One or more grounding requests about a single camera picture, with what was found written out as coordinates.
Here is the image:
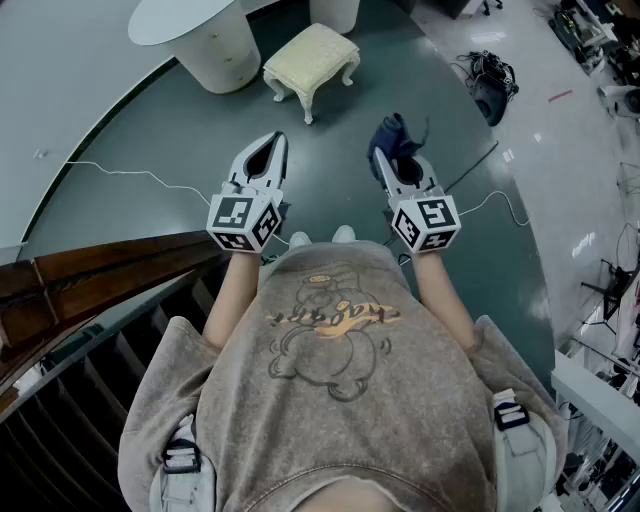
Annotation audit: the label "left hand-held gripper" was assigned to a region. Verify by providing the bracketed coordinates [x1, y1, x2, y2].
[206, 131, 293, 254]

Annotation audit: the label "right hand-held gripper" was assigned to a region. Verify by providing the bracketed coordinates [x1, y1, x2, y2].
[373, 148, 462, 256]

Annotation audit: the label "dark blue cloth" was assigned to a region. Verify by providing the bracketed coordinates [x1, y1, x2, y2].
[367, 113, 430, 182]

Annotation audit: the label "cream cushioned seat white legs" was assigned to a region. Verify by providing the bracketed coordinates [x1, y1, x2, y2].
[262, 22, 362, 126]

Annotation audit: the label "person's left forearm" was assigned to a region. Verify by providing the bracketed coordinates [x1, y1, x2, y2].
[201, 248, 265, 350]

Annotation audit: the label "person's right forearm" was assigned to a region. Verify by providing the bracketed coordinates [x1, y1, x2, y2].
[409, 251, 480, 352]

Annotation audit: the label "white round drawer cabinet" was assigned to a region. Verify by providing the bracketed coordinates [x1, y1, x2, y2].
[127, 0, 263, 95]

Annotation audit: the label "white cylindrical cabinet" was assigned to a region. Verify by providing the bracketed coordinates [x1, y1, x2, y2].
[308, 0, 362, 36]

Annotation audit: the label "brown wooden handrail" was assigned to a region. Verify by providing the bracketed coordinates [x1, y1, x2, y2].
[0, 230, 232, 397]

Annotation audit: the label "brown printed sweatshirt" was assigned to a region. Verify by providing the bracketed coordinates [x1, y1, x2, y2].
[117, 240, 569, 512]

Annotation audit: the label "black tripod stand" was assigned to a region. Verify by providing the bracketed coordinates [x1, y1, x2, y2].
[578, 256, 640, 337]

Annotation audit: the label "white railing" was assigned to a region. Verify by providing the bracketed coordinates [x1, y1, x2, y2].
[549, 348, 640, 454]

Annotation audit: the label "black stair balusters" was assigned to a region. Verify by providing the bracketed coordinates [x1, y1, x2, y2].
[0, 272, 221, 512]

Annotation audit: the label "white cable loop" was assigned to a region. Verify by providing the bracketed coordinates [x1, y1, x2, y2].
[457, 190, 532, 228]

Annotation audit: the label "black wheeled equipment with cables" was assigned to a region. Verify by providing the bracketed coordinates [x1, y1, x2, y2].
[451, 49, 521, 128]

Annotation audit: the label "thin white cable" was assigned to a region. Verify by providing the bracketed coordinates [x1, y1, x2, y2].
[33, 148, 213, 207]

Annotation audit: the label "grey harness strap black buckle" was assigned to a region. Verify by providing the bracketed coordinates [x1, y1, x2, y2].
[149, 413, 205, 512]
[491, 389, 560, 503]

